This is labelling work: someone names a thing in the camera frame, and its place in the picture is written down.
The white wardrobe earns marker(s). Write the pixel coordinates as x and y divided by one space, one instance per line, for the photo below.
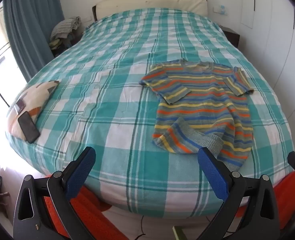
275 42

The dark wooden nightstand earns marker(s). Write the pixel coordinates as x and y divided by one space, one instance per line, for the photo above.
233 38

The striped knit sweater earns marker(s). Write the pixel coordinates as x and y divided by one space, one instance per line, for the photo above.
200 100

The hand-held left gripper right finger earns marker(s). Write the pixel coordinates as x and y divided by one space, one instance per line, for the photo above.
212 170

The black smartphone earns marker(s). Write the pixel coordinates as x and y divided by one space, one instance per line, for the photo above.
28 127

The cream padded headboard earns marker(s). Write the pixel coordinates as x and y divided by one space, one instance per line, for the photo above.
150 3

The pile of folded clothes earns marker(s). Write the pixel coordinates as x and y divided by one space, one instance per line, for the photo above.
63 31

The green object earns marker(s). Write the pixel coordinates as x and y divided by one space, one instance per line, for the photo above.
179 233

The blue curtain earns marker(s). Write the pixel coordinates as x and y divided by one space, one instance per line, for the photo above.
30 17

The teal checkered bed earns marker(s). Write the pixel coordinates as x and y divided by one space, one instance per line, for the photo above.
107 105

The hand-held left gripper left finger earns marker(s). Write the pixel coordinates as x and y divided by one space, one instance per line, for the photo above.
81 170

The small card wallet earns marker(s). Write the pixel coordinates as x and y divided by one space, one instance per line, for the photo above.
20 105

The patterned cream pillow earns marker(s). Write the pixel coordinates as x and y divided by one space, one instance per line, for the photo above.
36 96

